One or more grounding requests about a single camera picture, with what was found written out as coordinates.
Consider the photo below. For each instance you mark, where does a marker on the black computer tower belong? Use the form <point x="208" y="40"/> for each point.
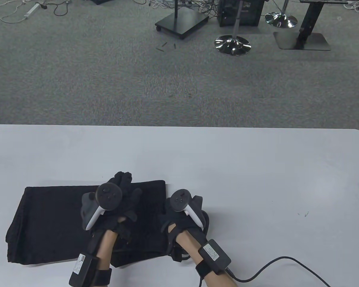
<point x="248" y="12"/>

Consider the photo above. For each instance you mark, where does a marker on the person's right hand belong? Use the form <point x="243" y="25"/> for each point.
<point x="176" y="219"/>

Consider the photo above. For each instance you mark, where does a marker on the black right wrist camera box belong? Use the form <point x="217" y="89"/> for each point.
<point x="214" y="254"/>

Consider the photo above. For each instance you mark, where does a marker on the person's left hand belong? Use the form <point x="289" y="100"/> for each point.
<point x="128" y="203"/>

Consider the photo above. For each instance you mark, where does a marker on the flat black object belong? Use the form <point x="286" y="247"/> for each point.
<point x="100" y="1"/>

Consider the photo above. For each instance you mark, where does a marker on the person's right forearm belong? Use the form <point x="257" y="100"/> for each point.
<point x="197" y="254"/>

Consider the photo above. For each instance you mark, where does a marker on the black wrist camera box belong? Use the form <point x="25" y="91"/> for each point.
<point x="214" y="254"/>
<point x="83" y="270"/>

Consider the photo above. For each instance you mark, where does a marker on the black flat-base stand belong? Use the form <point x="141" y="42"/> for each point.
<point x="314" y="40"/>

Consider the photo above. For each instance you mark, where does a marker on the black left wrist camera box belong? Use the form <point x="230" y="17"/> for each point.
<point x="83" y="270"/>

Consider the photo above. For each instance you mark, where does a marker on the chrome stool base with pole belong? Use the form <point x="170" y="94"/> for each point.
<point x="281" y="19"/>
<point x="232" y="44"/>

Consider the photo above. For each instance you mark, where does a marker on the white power strip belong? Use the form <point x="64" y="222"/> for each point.
<point x="32" y="9"/>

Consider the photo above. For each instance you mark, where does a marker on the black wheeled stand base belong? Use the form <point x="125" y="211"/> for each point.
<point x="182" y="21"/>

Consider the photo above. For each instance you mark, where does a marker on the black trousers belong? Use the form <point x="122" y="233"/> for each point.
<point x="48" y="221"/>

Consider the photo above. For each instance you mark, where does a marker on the person's left forearm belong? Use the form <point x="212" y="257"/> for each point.
<point x="104" y="254"/>

